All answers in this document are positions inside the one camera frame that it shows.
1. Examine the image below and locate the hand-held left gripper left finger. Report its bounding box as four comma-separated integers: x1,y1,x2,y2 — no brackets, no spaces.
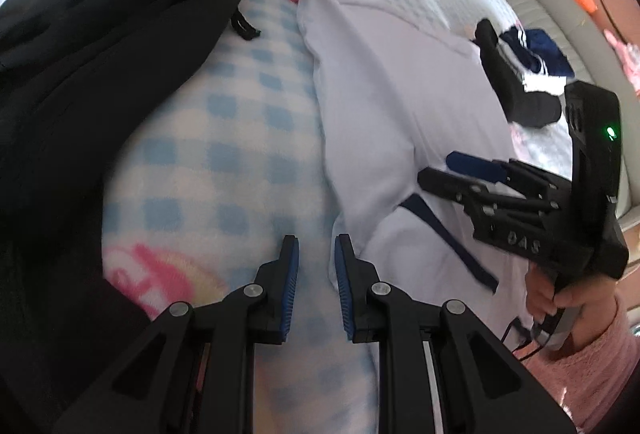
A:
52,234,301,434

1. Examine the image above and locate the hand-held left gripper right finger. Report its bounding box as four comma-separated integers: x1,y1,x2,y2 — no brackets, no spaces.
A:
334,233,578,434

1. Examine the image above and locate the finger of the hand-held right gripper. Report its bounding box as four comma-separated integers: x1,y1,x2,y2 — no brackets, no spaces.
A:
446,151,572,196
417,167,567,221

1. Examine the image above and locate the pale shirt with navy trim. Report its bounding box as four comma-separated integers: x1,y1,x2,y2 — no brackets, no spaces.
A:
295,0,538,350

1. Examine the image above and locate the person's right forearm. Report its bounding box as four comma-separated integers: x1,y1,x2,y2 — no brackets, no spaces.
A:
520,289,640,434

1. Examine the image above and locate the person's right hand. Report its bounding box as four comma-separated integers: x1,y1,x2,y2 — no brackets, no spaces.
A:
525,263,619,331

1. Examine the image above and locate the black folded garment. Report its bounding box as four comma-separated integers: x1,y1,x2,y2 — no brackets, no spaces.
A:
474,18,563,129

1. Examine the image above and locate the white printed folded garment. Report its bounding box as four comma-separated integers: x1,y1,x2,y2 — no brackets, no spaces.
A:
520,74,566,98

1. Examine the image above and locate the navy striped folded garment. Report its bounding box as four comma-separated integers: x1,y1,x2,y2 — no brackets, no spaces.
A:
500,28,576,78

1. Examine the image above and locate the pink white plush toy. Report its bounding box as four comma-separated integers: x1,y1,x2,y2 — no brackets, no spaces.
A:
602,29,640,98

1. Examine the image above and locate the printed checkered blanket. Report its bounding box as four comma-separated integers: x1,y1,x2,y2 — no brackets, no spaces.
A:
0,0,576,434

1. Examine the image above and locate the black jacket with white stripe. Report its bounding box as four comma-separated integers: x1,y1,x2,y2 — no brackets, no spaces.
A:
0,0,290,434

